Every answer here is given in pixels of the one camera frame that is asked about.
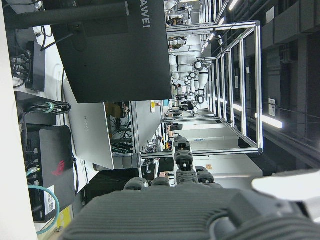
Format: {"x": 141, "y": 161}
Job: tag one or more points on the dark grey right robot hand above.
{"x": 160, "y": 215}

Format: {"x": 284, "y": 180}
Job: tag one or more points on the white cabinet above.
{"x": 225, "y": 165}

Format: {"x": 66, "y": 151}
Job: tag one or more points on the yellow floor label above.
{"x": 65, "y": 218}

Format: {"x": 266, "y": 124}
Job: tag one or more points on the silver laptop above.
{"x": 87, "y": 130}

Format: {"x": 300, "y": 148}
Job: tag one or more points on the black mini PC red logo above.
{"x": 57, "y": 155}

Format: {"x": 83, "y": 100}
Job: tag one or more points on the white humanoid robot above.
{"x": 203, "y": 80}

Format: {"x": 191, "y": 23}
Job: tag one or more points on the long ceiling light strip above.
{"x": 271, "y": 121}

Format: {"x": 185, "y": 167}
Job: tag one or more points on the black flat device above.
{"x": 37, "y": 120}

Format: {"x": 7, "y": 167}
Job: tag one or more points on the black Huawei monitor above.
{"x": 112, "y": 62}

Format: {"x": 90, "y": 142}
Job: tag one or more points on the black docking box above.
{"x": 38, "y": 70}

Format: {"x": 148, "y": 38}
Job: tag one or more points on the short ceiling light strip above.
{"x": 233, "y": 4}

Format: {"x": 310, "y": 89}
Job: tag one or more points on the white wall sign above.
{"x": 272, "y": 107}

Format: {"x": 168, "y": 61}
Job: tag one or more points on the aluminium frame cage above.
{"x": 257, "y": 87}

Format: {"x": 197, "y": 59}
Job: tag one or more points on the small white camera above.
{"x": 219, "y": 39}

